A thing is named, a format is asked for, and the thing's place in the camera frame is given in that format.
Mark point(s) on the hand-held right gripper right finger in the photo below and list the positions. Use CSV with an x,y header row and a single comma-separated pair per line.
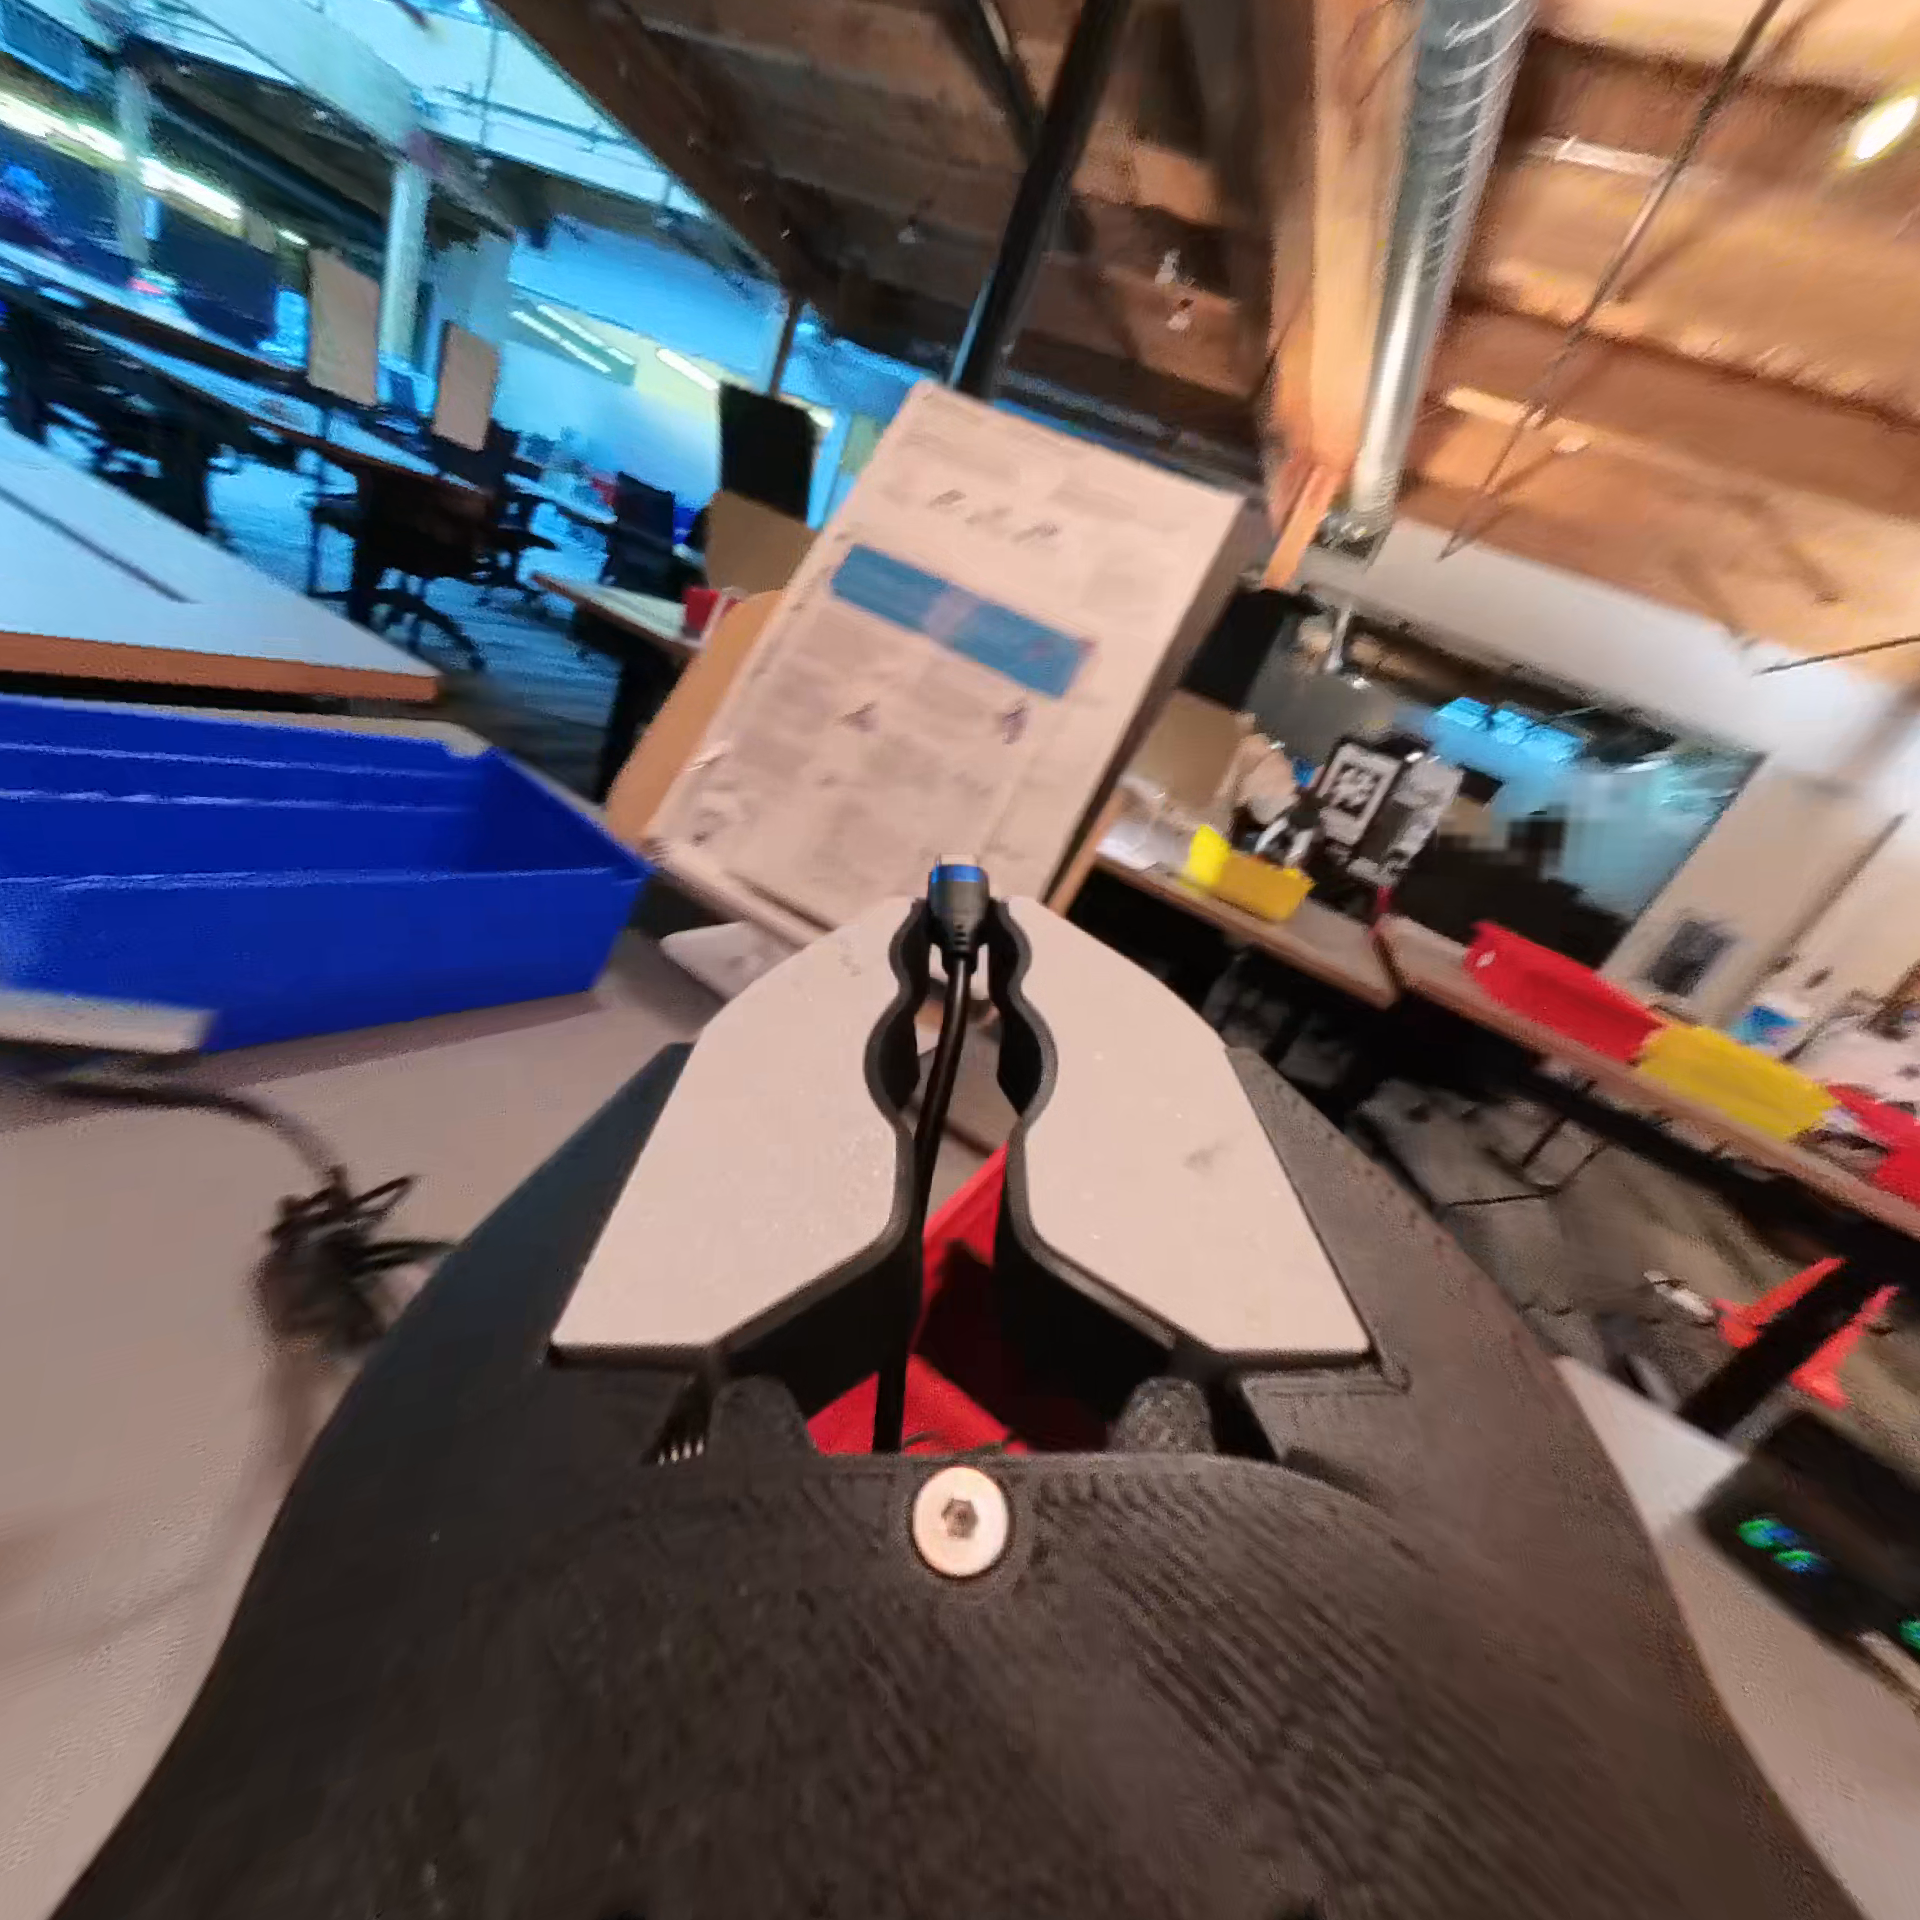
x,y
1184,1172

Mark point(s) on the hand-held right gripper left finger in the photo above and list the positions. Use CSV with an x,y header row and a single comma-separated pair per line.
x,y
734,1172

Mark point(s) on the red plastic bin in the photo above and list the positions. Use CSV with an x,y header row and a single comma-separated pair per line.
x,y
1882,1141
1559,990
960,1349

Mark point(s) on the grey side desk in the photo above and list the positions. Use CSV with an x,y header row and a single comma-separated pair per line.
x,y
1846,1800

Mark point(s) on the brown top work table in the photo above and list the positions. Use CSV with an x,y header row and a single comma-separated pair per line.
x,y
1500,1037
1319,944

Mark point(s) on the yellow plastic bin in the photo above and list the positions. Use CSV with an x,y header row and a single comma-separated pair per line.
x,y
1244,879
1733,1080

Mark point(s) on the black white marker poster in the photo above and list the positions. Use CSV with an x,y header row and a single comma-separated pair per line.
x,y
1373,804

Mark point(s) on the tan board document stand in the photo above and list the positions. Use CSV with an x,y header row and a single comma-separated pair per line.
x,y
704,705

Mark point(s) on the printed instruction sheet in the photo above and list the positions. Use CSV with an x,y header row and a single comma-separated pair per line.
x,y
931,721

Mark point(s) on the blue plastic bin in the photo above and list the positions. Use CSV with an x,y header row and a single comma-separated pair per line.
x,y
301,902

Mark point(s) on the cardboard box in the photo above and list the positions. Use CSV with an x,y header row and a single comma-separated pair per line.
x,y
758,540

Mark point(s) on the black monitor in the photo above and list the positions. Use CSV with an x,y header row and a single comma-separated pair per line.
x,y
764,450

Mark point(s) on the black charger with green displays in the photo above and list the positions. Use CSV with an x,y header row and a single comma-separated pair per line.
x,y
1816,1545

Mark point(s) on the wood edged grey table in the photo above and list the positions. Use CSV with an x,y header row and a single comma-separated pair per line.
x,y
182,600

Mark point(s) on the row of office desks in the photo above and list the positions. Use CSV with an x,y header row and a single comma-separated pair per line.
x,y
224,390

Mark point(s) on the black steel pole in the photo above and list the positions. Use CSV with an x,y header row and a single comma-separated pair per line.
x,y
1044,194

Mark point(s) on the red metal frame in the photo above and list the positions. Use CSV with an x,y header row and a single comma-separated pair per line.
x,y
1800,1319

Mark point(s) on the silver air duct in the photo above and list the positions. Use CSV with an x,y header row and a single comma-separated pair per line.
x,y
1426,271

